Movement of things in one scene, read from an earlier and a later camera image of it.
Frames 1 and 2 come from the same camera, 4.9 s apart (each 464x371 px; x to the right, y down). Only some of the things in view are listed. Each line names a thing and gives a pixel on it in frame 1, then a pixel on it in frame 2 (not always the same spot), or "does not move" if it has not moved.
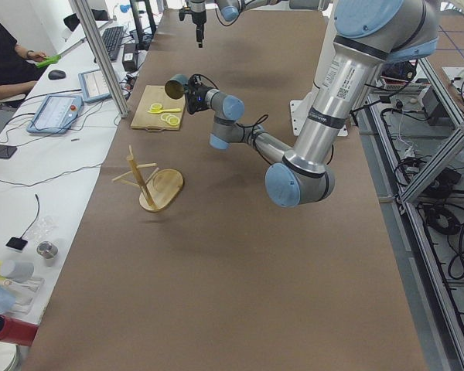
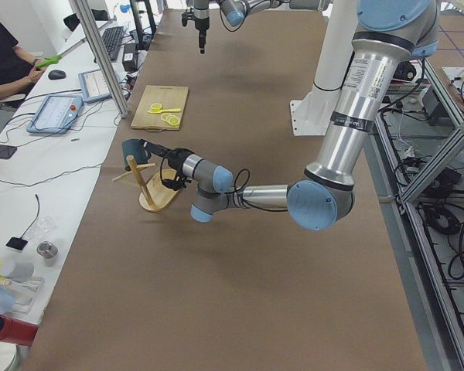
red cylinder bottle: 10,330 does not move
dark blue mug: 175,86 -> 134,148
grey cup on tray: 19,271 does not move
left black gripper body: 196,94 -> 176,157
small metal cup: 47,250 does not move
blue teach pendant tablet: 56,114 does not move
